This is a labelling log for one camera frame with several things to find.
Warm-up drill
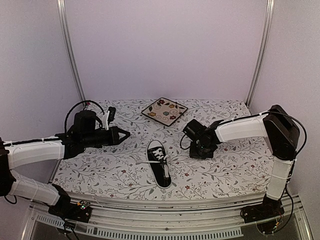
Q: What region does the left aluminium corner post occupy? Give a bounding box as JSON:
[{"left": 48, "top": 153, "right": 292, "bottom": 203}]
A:
[{"left": 56, "top": 0, "right": 86, "bottom": 101}]

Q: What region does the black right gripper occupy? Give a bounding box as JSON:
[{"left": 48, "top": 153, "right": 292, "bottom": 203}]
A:
[{"left": 189, "top": 140, "right": 215, "bottom": 159}]

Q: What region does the white shoelace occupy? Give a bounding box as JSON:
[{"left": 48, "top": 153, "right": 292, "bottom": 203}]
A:
[{"left": 136, "top": 147, "right": 170, "bottom": 179}]

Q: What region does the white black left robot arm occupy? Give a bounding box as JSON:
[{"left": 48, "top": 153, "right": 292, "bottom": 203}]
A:
[{"left": 0, "top": 107, "right": 131, "bottom": 217}]

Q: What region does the square floral ceramic plate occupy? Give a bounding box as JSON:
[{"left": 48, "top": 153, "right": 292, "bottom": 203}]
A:
[{"left": 141, "top": 97, "right": 188, "bottom": 127}]

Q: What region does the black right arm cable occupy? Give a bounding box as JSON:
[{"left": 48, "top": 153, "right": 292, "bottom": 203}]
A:
[{"left": 267, "top": 111, "right": 308, "bottom": 156}]

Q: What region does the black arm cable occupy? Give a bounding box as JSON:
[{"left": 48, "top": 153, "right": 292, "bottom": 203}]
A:
[
  {"left": 63, "top": 99, "right": 106, "bottom": 136},
  {"left": 267, "top": 111, "right": 308, "bottom": 156}
]

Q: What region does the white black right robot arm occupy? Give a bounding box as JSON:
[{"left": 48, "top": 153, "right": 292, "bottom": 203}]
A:
[{"left": 182, "top": 105, "right": 300, "bottom": 218}]

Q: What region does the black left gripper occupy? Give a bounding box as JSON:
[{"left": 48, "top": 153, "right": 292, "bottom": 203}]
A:
[{"left": 82, "top": 126, "right": 131, "bottom": 148}]

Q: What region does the aluminium corner post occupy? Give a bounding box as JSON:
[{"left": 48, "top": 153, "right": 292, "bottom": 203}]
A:
[
  {"left": 245, "top": 0, "right": 275, "bottom": 108},
  {"left": 56, "top": 0, "right": 86, "bottom": 101}
]

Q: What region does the aluminium front frame rail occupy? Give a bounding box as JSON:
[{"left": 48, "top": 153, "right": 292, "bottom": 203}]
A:
[{"left": 21, "top": 193, "right": 313, "bottom": 240}]

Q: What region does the right aluminium corner post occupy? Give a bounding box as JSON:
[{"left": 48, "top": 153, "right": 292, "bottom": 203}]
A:
[{"left": 245, "top": 0, "right": 275, "bottom": 108}]

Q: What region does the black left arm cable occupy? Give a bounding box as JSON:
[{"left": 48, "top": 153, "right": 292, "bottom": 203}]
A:
[{"left": 63, "top": 99, "right": 106, "bottom": 136}]

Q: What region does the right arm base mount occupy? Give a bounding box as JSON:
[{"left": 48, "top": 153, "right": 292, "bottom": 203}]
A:
[{"left": 240, "top": 198, "right": 285, "bottom": 223}]

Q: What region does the black canvas sneaker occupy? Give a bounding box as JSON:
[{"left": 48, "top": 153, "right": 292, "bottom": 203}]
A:
[{"left": 146, "top": 140, "right": 172, "bottom": 189}]

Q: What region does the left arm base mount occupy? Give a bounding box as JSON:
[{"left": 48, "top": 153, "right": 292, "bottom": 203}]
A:
[{"left": 48, "top": 199, "right": 93, "bottom": 223}]

